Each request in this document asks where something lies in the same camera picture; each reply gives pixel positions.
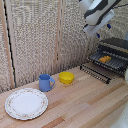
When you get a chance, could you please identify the yellow bowl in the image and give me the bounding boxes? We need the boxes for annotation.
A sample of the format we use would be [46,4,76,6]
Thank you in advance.
[58,71,76,85]

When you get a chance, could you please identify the blue mug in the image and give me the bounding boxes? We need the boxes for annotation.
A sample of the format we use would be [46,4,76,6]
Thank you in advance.
[38,73,56,93]

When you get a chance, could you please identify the white floral rim plate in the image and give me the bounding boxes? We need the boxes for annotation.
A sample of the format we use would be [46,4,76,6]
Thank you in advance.
[4,87,50,121]

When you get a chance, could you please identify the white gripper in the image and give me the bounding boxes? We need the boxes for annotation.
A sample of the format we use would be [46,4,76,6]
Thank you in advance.
[82,9,116,39]

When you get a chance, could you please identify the open oven door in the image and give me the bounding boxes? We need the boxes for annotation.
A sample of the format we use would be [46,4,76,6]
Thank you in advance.
[79,62,112,85]

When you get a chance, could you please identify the black wire oven rack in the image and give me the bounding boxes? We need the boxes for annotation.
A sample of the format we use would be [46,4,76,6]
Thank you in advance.
[88,50,128,73]

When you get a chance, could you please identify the black dish rack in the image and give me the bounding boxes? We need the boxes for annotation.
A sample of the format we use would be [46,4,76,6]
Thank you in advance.
[87,36,128,80]

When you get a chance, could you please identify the orange bread loaf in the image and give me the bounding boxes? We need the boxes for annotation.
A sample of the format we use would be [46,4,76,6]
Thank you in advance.
[98,55,112,64]

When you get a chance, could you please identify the woven folding screen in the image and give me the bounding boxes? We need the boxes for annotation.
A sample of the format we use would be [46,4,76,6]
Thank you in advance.
[0,0,128,94]

